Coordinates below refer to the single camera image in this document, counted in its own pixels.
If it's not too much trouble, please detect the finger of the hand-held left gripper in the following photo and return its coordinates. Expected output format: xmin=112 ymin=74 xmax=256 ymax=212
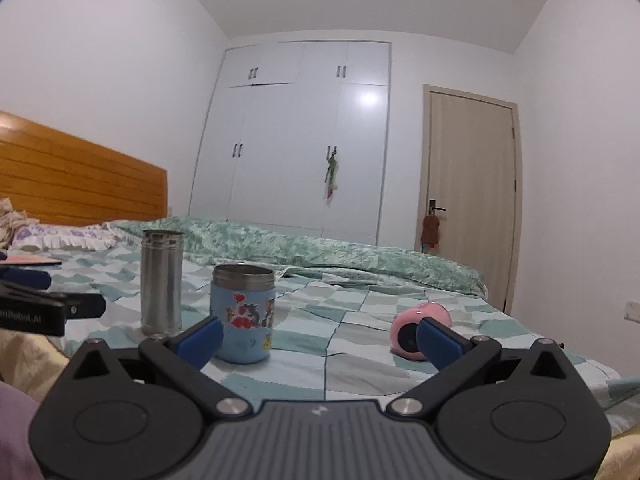
xmin=0 ymin=266 xmax=52 ymax=292
xmin=0 ymin=282 xmax=107 ymax=319

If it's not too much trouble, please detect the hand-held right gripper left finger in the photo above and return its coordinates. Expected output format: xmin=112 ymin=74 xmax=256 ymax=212
xmin=74 ymin=316 xmax=252 ymax=417

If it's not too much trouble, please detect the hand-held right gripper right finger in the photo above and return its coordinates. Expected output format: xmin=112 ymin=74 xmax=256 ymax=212
xmin=390 ymin=317 xmax=572 ymax=417

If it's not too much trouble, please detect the pink cup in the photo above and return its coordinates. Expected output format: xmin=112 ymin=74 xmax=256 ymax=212
xmin=390 ymin=301 xmax=453 ymax=362

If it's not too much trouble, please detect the blue cartoon cup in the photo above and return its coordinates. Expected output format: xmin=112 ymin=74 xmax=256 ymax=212
xmin=209 ymin=263 xmax=277 ymax=365

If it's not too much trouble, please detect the tall stainless steel cup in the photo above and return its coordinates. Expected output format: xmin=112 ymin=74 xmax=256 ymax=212
xmin=140 ymin=229 xmax=185 ymax=338

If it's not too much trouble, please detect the pink book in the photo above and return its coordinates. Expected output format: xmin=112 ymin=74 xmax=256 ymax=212
xmin=0 ymin=254 xmax=63 ymax=267

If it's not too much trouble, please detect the yellow blanket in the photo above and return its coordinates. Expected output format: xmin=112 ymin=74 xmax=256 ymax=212
xmin=0 ymin=330 xmax=76 ymax=406

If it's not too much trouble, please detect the purple floral pillow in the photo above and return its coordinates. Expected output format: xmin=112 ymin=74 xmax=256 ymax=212
xmin=10 ymin=221 xmax=143 ymax=252

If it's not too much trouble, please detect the beige crumpled cloth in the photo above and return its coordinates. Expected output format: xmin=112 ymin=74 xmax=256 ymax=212
xmin=0 ymin=197 xmax=40 ymax=251

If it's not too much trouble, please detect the wooden headboard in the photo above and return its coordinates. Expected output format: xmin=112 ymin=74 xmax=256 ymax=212
xmin=0 ymin=110 xmax=168 ymax=226

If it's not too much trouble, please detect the purple cloth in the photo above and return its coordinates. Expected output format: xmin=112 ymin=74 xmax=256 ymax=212
xmin=0 ymin=380 xmax=47 ymax=480

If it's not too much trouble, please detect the green floral quilt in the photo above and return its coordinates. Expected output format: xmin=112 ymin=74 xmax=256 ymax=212
xmin=112 ymin=216 xmax=488 ymax=306

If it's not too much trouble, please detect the beige wooden door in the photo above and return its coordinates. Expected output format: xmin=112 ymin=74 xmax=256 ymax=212
xmin=422 ymin=84 xmax=523 ymax=316

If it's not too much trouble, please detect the white wardrobe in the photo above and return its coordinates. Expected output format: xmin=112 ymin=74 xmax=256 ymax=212
xmin=187 ymin=40 xmax=393 ymax=248

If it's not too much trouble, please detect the green hanging ornament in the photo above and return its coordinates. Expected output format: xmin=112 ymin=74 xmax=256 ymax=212
xmin=322 ymin=146 xmax=341 ymax=206

